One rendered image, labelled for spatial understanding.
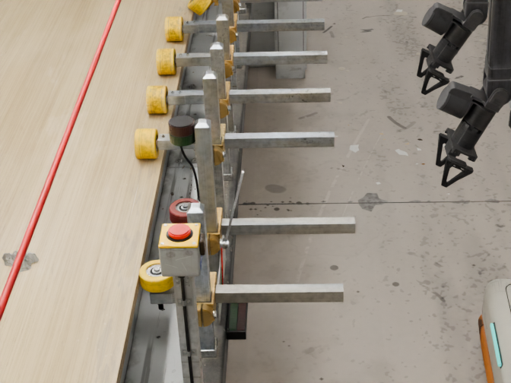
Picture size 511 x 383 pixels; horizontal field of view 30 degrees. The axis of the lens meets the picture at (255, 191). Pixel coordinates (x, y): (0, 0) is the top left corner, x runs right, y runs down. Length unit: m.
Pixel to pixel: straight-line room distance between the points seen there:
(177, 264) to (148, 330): 0.74
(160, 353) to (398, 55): 3.17
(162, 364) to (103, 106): 0.87
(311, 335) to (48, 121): 1.18
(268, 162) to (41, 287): 2.22
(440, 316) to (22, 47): 1.70
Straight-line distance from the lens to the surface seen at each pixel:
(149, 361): 2.34
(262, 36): 4.98
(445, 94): 2.21
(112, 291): 2.11
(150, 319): 2.46
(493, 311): 3.06
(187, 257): 1.69
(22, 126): 2.80
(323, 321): 3.37
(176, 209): 2.33
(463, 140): 2.24
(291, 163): 4.22
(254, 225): 2.34
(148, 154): 2.52
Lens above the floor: 2.21
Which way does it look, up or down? 33 degrees down
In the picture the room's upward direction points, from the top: 2 degrees counter-clockwise
